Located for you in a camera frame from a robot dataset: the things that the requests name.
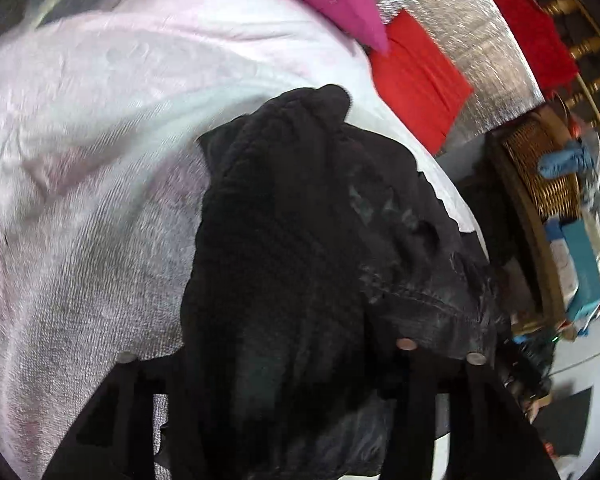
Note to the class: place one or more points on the hanging red cloth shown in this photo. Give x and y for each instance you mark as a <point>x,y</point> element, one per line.
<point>525,25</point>

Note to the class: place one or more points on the silver foil panel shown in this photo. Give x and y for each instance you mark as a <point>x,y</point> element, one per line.
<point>480,50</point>

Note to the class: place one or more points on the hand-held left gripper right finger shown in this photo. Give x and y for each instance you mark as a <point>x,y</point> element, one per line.
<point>420,385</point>

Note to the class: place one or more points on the blue cloth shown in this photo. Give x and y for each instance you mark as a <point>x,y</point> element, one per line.
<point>567,160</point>

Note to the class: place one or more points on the wicker basket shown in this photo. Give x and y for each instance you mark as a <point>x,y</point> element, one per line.
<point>535,170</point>

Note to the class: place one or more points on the folded red cloth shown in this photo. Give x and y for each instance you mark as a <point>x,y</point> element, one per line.
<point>420,80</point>

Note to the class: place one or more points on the teal box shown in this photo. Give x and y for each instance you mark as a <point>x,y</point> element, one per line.
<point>582,270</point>

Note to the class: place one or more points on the black knit sweater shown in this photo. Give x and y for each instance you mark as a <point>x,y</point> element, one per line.
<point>270,210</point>

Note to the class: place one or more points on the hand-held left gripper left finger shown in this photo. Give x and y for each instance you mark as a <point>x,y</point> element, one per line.
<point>130,385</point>

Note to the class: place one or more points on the pink textured blanket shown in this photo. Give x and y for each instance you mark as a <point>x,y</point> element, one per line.
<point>80,160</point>

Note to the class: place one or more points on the wooden spindle railing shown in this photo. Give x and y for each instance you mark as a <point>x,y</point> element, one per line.
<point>560,7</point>

